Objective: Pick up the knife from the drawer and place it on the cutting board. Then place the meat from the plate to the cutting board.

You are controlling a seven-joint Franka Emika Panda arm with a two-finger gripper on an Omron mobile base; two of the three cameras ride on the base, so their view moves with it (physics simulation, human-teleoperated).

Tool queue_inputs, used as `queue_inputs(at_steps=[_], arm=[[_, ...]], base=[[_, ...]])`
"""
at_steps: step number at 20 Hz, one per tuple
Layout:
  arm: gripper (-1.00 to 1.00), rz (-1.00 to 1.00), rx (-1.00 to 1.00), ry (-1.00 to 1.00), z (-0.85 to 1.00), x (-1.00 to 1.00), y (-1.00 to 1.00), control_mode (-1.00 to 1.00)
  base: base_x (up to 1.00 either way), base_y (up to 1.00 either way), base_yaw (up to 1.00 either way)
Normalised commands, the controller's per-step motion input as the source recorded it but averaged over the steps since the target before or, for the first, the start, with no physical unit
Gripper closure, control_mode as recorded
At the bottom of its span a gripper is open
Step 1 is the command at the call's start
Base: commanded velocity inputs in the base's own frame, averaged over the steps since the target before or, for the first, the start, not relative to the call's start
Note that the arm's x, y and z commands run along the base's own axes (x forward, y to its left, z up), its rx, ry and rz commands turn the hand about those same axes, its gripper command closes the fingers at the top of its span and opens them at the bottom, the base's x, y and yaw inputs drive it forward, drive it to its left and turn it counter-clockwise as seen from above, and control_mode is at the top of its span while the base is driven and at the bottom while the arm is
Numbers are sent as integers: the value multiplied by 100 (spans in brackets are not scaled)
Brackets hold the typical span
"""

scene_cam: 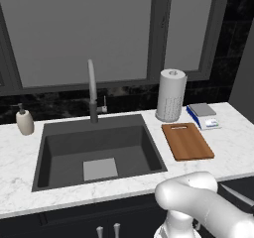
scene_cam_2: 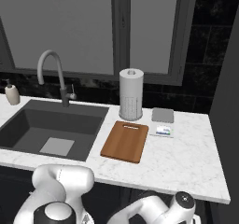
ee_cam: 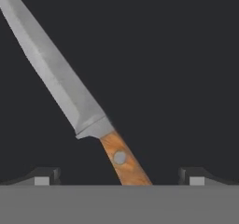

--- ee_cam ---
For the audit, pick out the dark grey drawer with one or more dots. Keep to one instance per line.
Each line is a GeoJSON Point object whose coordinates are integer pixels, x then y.
{"type": "Point", "coordinates": [174, 78]}

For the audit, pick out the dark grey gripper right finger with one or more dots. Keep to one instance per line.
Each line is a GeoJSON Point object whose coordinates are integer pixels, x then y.
{"type": "Point", "coordinates": [195, 175]}

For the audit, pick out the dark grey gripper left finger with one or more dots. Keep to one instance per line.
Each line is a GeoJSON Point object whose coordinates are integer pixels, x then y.
{"type": "Point", "coordinates": [43, 175]}

